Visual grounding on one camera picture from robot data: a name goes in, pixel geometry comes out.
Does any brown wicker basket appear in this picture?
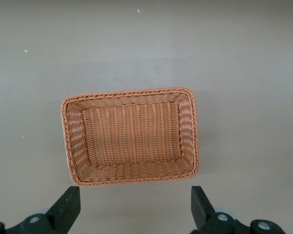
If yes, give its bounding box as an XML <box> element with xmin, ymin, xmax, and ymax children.
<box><xmin>61</xmin><ymin>86</ymin><xmax>200</xmax><ymax>188</ymax></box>

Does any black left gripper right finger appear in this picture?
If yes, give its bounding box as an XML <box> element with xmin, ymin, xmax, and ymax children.
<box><xmin>190</xmin><ymin>186</ymin><xmax>251</xmax><ymax>234</ymax></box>

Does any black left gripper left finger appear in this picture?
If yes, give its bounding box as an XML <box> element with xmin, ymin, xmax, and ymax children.
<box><xmin>4</xmin><ymin>186</ymin><xmax>82</xmax><ymax>234</ymax></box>

